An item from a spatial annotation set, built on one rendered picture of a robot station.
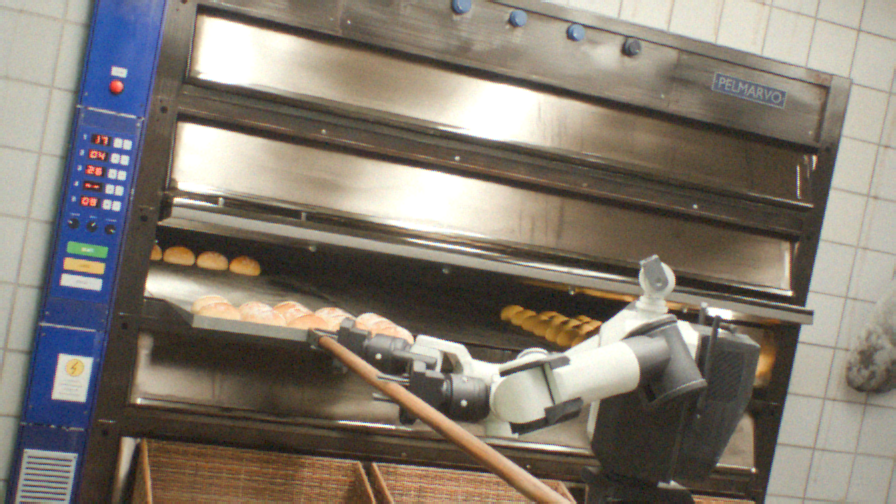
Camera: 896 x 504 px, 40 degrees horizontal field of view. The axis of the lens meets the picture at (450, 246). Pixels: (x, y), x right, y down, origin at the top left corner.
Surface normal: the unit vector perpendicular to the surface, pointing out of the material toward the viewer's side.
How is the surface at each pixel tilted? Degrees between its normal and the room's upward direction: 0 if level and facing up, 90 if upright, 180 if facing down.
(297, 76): 70
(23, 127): 90
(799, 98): 90
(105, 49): 90
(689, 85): 92
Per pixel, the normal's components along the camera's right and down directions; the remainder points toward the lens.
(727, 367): -0.11, 0.04
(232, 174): 0.40, -0.22
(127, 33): 0.35, 0.12
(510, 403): -0.67, 0.10
